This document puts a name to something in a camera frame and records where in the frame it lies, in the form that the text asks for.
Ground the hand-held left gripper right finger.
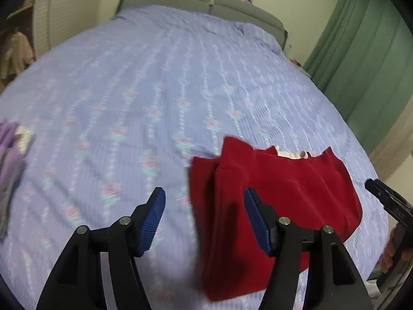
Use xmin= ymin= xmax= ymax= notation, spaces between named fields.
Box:
xmin=243 ymin=187 xmax=367 ymax=310

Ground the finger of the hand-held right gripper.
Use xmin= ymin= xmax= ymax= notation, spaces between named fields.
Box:
xmin=364 ymin=178 xmax=413 ymax=225

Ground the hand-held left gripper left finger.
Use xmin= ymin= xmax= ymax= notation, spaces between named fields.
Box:
xmin=36 ymin=187 xmax=166 ymax=310

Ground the red cartoon print sweater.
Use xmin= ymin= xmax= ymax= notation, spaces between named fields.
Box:
xmin=188 ymin=136 xmax=363 ymax=301

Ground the pile of folded purple clothes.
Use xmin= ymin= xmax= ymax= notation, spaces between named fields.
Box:
xmin=0 ymin=121 xmax=34 ymax=239

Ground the person's right hand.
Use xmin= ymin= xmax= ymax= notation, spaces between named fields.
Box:
xmin=381 ymin=228 xmax=398 ymax=273

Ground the beige curtain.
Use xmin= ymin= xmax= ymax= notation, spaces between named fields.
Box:
xmin=369 ymin=103 xmax=413 ymax=181

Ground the blue floral striped bedspread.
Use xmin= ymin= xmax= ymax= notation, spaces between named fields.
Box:
xmin=0 ymin=5 xmax=391 ymax=310

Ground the green curtain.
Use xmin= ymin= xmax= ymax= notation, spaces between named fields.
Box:
xmin=303 ymin=0 xmax=410 ymax=151

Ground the white nightstand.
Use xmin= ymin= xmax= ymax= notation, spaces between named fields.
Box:
xmin=289 ymin=56 xmax=312 ymax=78

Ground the hanging beige pink jacket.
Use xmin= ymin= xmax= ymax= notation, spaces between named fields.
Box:
xmin=0 ymin=30 xmax=36 ymax=81

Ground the white louvred wardrobe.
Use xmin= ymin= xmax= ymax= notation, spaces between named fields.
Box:
xmin=0 ymin=0 xmax=100 ymax=84

